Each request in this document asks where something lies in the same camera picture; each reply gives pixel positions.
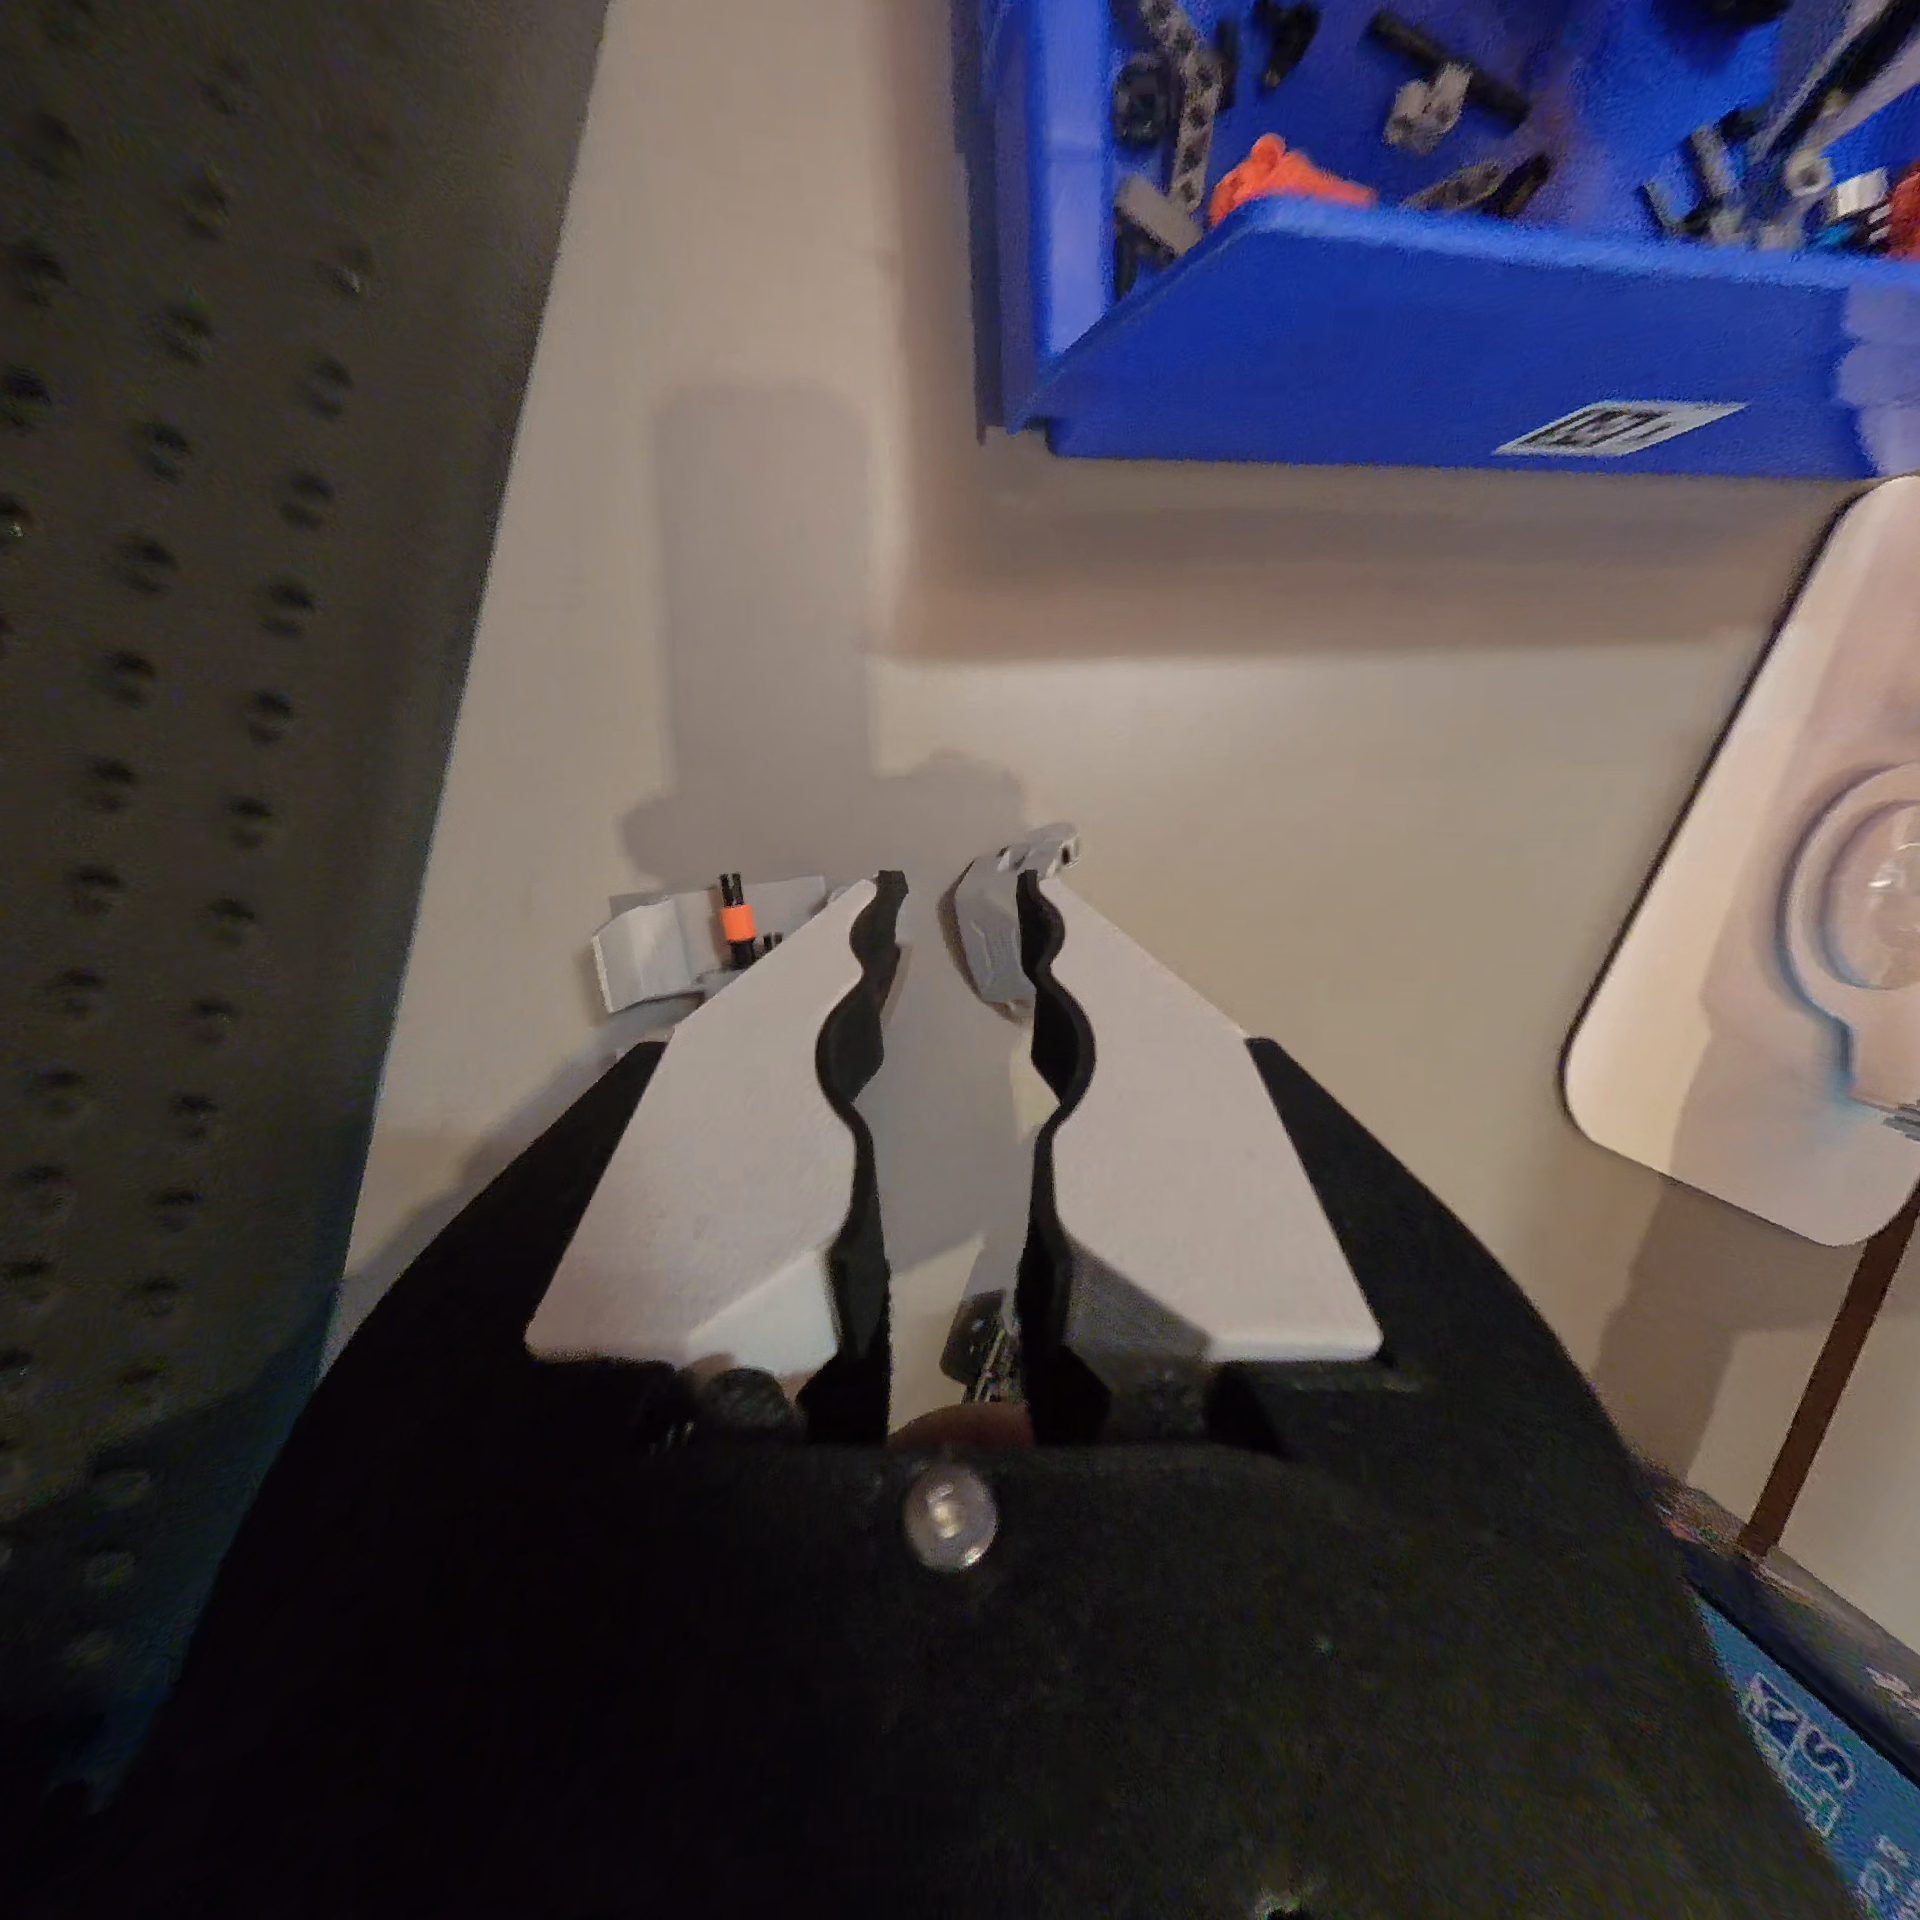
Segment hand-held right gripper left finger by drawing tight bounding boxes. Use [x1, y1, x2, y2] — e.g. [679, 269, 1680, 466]
[525, 872, 911, 1445]

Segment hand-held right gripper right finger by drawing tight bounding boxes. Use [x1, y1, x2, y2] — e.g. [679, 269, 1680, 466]
[1015, 874, 1383, 1445]

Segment grey panel assembly orange pins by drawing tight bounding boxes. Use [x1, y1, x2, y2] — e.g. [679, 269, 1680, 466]
[589, 866, 829, 1025]

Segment grey curved toy panel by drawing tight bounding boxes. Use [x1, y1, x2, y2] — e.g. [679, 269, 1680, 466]
[942, 821, 1086, 1019]

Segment blue plastic bin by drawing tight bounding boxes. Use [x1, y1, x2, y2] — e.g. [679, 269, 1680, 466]
[950, 0, 1920, 484]

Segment heap of small toy parts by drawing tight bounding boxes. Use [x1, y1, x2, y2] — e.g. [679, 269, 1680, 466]
[1105, 0, 1920, 260]

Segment blue cardboard box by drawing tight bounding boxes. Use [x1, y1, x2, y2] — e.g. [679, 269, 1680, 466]
[1641, 1464, 1920, 1920]

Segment white suction mount plate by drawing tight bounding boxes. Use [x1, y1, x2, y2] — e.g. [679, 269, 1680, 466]
[1558, 477, 1920, 1251]

